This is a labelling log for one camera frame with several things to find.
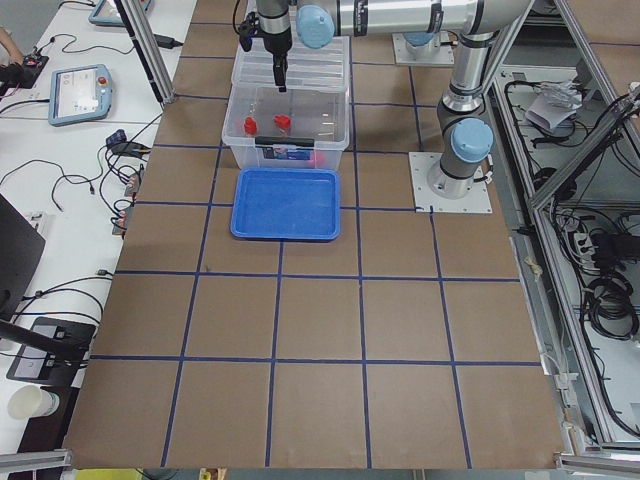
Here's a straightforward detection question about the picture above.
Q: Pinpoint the black laptop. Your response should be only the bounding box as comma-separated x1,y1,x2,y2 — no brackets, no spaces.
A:
0,196,45,321

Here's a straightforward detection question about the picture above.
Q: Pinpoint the blue teach pendant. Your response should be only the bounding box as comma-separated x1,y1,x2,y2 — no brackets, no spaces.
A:
48,64,112,127
88,0,124,27

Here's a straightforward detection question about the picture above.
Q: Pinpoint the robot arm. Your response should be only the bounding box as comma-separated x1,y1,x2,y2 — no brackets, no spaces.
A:
236,0,531,200

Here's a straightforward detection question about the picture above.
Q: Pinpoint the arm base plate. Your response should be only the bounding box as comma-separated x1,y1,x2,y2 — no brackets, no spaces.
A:
409,152,493,214
392,31,454,68

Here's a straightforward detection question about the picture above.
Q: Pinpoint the aluminium frame post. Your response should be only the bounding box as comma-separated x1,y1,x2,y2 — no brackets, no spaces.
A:
115,0,175,105

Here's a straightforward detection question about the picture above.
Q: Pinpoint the clear plastic storage box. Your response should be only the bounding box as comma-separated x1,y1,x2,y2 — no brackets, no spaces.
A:
222,86,350,170

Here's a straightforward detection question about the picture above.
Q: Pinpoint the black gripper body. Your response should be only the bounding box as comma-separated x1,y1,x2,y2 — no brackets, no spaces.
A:
259,14,292,58

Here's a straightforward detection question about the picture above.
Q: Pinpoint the blue plastic tray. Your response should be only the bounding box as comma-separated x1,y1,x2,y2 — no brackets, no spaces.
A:
230,168,341,242

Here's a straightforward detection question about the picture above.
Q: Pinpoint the white paper cup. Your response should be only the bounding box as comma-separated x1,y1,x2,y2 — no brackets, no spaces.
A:
7,385,60,420

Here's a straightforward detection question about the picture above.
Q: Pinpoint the clear plastic box lid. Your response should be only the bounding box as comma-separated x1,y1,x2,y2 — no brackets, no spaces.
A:
232,34,350,93

